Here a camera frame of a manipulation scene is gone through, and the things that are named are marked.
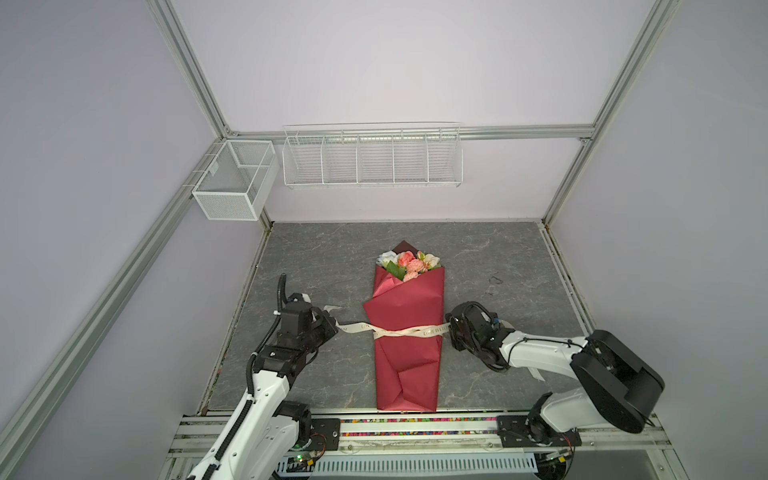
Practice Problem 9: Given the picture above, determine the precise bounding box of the red pink fake rose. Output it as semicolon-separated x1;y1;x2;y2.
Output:
396;251;428;282

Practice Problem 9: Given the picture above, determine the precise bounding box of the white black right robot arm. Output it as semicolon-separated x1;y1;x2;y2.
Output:
445;301;665;446

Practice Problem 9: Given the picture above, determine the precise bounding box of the cream printed ribbon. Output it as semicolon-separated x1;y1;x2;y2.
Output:
323;304;547;383

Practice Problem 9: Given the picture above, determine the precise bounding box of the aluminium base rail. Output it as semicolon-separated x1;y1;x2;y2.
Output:
158;407;685;480

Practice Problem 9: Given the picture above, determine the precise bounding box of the cream fake rose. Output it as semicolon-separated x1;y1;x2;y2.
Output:
420;254;440;271

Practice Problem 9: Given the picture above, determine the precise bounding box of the white perforated vent panel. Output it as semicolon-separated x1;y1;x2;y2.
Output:
274;452;539;479

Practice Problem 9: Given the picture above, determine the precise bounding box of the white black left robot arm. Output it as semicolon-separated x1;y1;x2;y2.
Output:
187;293;338;479

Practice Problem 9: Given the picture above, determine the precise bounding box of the aluminium frame profile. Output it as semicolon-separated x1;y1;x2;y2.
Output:
1;1;680;479

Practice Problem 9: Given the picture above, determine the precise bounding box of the long white wire basket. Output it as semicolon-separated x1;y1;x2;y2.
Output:
282;122;464;188

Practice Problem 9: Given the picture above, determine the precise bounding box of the dark red wrapping paper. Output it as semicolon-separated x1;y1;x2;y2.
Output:
363;241;445;413

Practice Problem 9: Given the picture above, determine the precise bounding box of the small white mesh basket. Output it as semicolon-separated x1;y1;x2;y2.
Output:
192;140;279;221

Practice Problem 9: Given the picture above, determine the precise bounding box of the white fake flower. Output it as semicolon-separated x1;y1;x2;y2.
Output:
376;251;399;269

